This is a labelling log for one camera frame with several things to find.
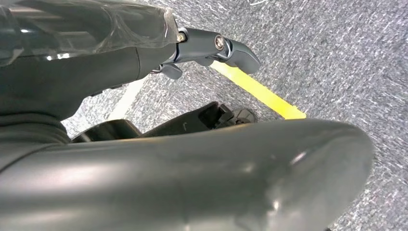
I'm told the black robot leg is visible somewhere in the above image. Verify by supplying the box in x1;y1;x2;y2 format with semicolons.
71;101;257;143

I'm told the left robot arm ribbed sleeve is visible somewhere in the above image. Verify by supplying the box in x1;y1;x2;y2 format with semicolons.
0;115;71;174

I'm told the yellow floor tape square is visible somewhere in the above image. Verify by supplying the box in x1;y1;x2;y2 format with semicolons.
210;60;307;120

